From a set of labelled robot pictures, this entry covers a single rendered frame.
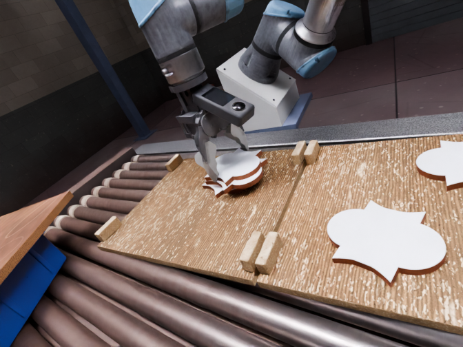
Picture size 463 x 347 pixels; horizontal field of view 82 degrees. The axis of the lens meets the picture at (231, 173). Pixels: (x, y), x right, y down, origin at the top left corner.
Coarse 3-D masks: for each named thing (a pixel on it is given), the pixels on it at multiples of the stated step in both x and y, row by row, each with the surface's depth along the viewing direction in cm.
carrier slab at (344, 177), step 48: (384, 144) 52; (432, 144) 47; (336, 192) 46; (384, 192) 42; (432, 192) 39; (288, 240) 42; (288, 288) 35; (336, 288) 33; (384, 288) 31; (432, 288) 29
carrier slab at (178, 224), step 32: (192, 160) 80; (288, 160) 60; (160, 192) 71; (192, 192) 65; (256, 192) 55; (288, 192) 51; (128, 224) 64; (160, 224) 59; (192, 224) 54; (224, 224) 50; (256, 224) 47; (128, 256) 56; (160, 256) 50; (192, 256) 47; (224, 256) 44
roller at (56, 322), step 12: (48, 300) 56; (36, 312) 53; (48, 312) 52; (60, 312) 51; (48, 324) 49; (60, 324) 48; (72, 324) 47; (60, 336) 46; (72, 336) 44; (84, 336) 44; (96, 336) 44
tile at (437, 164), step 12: (444, 144) 44; (456, 144) 43; (420, 156) 44; (432, 156) 43; (444, 156) 42; (456, 156) 41; (420, 168) 42; (432, 168) 41; (444, 168) 40; (456, 168) 39; (444, 180) 39; (456, 180) 37
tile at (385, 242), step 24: (336, 216) 40; (360, 216) 39; (384, 216) 37; (408, 216) 36; (336, 240) 37; (360, 240) 35; (384, 240) 34; (408, 240) 33; (432, 240) 32; (360, 264) 33; (384, 264) 32; (408, 264) 31; (432, 264) 30
